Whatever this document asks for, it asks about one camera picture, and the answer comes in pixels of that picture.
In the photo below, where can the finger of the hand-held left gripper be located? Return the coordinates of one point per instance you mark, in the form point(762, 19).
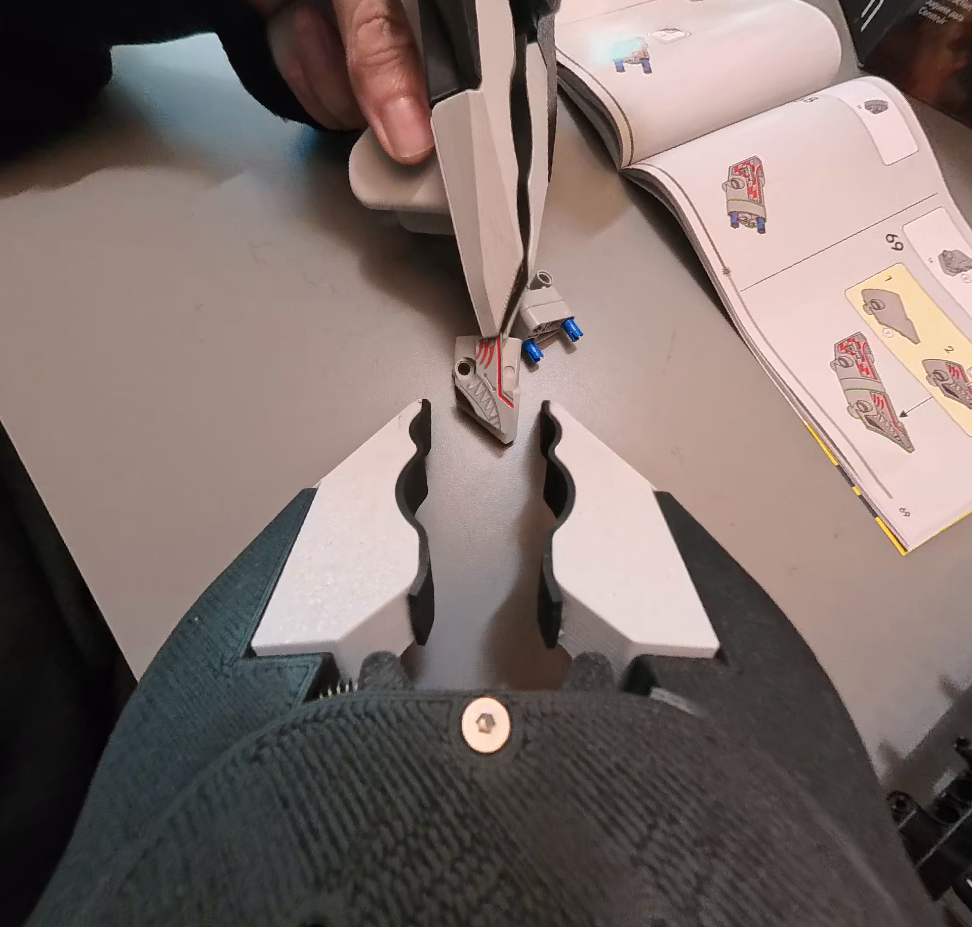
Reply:
point(543, 145)
point(486, 183)

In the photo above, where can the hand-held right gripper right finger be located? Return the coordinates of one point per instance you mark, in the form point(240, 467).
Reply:
point(630, 563)

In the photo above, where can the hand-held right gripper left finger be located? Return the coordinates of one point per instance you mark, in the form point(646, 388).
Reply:
point(349, 563)

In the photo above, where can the grey brick assembly blue pins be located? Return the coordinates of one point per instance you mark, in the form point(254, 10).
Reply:
point(543, 308)

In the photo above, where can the grey curved toy panel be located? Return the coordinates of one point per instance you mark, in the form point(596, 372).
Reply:
point(490, 403)

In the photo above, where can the person's left forearm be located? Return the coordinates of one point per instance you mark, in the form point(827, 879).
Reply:
point(91, 24)

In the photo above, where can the grey desk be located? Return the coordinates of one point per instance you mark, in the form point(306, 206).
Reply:
point(190, 297)

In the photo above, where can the person's left hand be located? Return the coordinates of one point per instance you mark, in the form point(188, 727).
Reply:
point(372, 46)

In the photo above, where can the open building instruction booklet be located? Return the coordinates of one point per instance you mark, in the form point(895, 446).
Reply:
point(797, 183)

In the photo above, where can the black printed sweatshirt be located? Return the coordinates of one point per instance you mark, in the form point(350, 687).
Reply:
point(53, 714)

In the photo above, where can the black toy set box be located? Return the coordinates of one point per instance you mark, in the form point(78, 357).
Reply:
point(904, 8)

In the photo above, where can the black toy vehicle model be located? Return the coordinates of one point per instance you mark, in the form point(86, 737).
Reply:
point(938, 851)

